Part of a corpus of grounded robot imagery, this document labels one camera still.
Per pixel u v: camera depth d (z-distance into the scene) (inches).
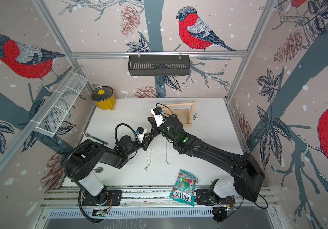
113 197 28.8
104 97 42.3
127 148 27.7
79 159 19.4
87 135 39.3
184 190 28.7
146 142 31.3
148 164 33.7
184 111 43.7
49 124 31.6
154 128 24.9
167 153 35.4
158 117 24.1
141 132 29.7
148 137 33.7
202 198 28.6
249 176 16.1
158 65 42.0
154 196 29.9
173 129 21.3
